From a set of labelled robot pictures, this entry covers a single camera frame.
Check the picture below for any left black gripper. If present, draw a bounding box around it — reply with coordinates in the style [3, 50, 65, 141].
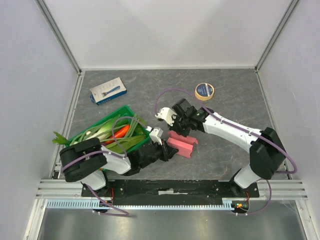
[140, 137, 179, 169]

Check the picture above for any pink paper box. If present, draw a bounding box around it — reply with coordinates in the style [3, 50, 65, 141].
[167, 130, 198, 158]

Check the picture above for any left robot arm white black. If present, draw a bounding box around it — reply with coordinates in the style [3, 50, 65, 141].
[59, 138, 178, 197]

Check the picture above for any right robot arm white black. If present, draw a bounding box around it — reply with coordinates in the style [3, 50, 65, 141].
[170, 98, 285, 197]

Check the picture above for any blue white razor box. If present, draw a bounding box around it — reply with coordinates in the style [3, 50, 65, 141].
[90, 77, 127, 106]

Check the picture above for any green plastic basket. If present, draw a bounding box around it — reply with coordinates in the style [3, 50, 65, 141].
[66, 105, 151, 154]

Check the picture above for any masking tape roll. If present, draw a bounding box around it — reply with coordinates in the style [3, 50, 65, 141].
[194, 82, 215, 101]

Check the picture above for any green bean bundle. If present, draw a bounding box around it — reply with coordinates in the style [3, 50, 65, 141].
[106, 114, 148, 154]

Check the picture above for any orange toy carrot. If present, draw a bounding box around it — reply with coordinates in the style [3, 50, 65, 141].
[104, 124, 130, 145]

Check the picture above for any green toy leek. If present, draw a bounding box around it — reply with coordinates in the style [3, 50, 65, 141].
[69, 116, 130, 147]

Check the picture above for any green leafy toy vegetable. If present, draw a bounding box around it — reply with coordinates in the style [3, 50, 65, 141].
[52, 131, 71, 145]

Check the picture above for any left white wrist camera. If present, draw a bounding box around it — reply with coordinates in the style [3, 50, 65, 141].
[149, 127, 163, 146]

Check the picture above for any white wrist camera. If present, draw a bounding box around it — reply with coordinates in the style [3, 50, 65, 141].
[155, 107, 177, 126]
[149, 127, 163, 146]

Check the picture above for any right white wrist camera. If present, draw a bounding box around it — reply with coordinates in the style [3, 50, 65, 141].
[155, 107, 177, 126]

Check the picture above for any grey slotted cable duct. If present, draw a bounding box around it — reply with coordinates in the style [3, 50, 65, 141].
[46, 199, 236, 211]

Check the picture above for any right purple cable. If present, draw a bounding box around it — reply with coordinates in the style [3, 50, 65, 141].
[154, 87, 298, 217]

